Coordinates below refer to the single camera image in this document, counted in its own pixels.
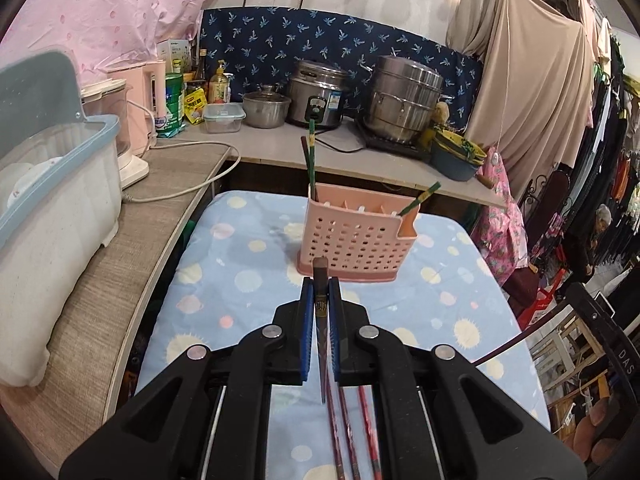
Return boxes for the brown chopstick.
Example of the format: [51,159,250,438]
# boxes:
[313,257,331,405]

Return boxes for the hanging clothes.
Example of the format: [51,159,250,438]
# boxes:
[565,0,640,281]

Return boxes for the white electric appliance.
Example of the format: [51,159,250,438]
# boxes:
[80,79,151,191]

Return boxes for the black metal chair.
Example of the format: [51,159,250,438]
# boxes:
[520,167,575,262]

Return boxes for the white dish box grey lid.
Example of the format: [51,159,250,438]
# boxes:
[0,50,123,388]

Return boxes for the pink dotted cloth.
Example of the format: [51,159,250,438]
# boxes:
[0,0,241,88]

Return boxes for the navy printed cloth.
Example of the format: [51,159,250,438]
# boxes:
[199,7,485,121]

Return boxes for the green chopstick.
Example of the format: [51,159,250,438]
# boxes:
[308,118,318,200]
[398,182,441,216]

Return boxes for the green tin can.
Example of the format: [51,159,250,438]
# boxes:
[156,73,185,139]

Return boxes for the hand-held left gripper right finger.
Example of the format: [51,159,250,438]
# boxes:
[327,278,588,480]

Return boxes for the wooden stool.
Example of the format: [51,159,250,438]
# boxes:
[527,317,607,402]

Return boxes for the yellow snack packet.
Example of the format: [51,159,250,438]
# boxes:
[183,89,207,126]

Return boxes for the blue plastic basin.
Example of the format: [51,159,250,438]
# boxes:
[430,130,487,182]

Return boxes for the wood grain counter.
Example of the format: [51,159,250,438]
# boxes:
[0,120,507,431]

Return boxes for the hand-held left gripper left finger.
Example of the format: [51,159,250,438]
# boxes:
[59,277,317,480]

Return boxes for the steel rice cooker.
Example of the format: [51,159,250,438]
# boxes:
[285,59,351,130]

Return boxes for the black induction cooker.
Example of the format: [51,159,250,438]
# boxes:
[357,129,434,162]

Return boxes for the beige curtain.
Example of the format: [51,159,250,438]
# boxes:
[445,0,601,201]

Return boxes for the blue dotted tablecloth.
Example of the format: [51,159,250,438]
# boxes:
[135,190,551,480]

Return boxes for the white power cable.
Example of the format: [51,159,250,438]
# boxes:
[121,140,241,205]

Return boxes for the red bag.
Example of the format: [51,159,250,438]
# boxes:
[517,270,567,332]

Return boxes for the pink electric kettle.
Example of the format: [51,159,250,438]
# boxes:
[106,58,168,148]

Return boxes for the tall steel steamer pot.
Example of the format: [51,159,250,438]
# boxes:
[363,55,444,145]

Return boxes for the small steel pot with lid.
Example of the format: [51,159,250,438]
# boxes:
[242,84,292,130]

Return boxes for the dark red chopstick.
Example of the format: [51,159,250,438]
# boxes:
[300,135,314,200]
[326,390,347,480]
[338,385,362,480]

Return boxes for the white carton box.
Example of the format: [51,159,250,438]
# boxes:
[157,39,194,75]

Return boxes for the clear food container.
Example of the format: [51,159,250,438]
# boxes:
[202,103,246,135]

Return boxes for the pink floral garment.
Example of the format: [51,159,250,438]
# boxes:
[472,147,531,286]

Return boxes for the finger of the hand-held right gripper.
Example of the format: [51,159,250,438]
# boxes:
[565,282,619,342]

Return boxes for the pink perforated utensil holder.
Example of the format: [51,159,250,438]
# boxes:
[295,182,420,282]

